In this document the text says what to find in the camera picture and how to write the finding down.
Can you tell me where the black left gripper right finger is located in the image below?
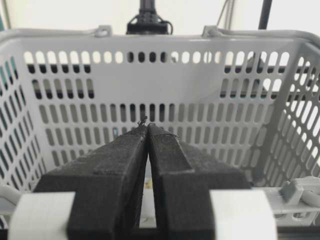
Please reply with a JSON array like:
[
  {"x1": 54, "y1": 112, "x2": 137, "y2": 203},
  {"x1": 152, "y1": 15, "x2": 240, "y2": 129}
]
[{"x1": 147, "y1": 123, "x2": 252, "y2": 240}]

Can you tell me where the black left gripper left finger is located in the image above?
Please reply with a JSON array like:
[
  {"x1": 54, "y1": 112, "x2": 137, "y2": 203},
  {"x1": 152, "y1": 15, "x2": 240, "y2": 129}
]
[{"x1": 7, "y1": 121, "x2": 149, "y2": 240}]

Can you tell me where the black pole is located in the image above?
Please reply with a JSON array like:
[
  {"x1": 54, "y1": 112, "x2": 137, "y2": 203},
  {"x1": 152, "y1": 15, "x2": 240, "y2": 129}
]
[{"x1": 258, "y1": 0, "x2": 273, "y2": 30}]

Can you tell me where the black camera stand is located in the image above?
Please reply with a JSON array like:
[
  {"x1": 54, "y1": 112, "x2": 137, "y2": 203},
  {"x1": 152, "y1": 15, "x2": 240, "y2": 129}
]
[{"x1": 126, "y1": 0, "x2": 174, "y2": 35}]

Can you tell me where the grey plastic shopping basket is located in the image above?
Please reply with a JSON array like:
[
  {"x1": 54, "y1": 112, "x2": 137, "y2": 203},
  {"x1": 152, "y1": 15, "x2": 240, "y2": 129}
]
[{"x1": 0, "y1": 24, "x2": 320, "y2": 230}]

